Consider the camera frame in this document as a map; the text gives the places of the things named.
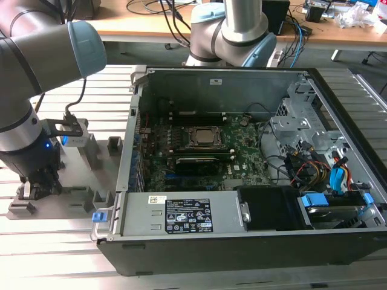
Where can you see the small black device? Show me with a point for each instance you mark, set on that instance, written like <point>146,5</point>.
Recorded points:
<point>314,12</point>

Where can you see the white power strip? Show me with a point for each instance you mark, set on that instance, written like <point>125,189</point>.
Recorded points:
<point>275,59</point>

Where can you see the green motherboard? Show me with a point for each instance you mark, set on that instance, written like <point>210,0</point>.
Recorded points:
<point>245,142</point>

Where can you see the black box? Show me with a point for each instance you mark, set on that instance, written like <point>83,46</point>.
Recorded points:
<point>276,12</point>

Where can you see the black grey PC case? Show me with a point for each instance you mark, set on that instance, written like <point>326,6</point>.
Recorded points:
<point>211,253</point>

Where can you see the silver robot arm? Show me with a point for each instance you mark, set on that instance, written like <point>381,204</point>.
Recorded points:
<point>39,57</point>

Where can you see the blue disk carrier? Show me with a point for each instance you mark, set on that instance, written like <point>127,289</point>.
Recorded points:
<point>314,200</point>

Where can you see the black graphics card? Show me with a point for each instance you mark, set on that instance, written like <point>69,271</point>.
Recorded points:
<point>196,166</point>

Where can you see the round coin battery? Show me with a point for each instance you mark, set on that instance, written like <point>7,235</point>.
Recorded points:
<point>244,122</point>

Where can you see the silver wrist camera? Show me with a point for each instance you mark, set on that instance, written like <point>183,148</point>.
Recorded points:
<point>77,139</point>

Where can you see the large dark bag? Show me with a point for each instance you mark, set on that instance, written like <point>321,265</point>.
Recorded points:
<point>90,9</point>

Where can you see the grey parts rack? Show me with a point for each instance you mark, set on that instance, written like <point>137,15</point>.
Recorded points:
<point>75,181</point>

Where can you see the wooden desk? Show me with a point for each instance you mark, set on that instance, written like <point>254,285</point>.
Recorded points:
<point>136,27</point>

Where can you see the silver hard disk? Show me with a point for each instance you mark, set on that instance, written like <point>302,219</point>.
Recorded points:
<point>325,216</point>

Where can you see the grey chipset heatsink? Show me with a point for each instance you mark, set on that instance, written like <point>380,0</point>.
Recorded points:
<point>233,184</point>

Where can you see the clear crumpled plastic bag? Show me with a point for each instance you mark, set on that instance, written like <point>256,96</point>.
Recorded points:
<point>353,15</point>

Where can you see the blue plastic latch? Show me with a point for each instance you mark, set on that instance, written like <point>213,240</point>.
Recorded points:
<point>98,218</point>

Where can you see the silver power supply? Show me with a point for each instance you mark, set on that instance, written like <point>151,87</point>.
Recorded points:
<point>142,217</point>

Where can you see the metal drive cage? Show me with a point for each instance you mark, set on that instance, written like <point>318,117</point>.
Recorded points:
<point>290,124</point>

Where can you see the silver CPU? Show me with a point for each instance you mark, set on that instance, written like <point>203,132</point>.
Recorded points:
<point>204,135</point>

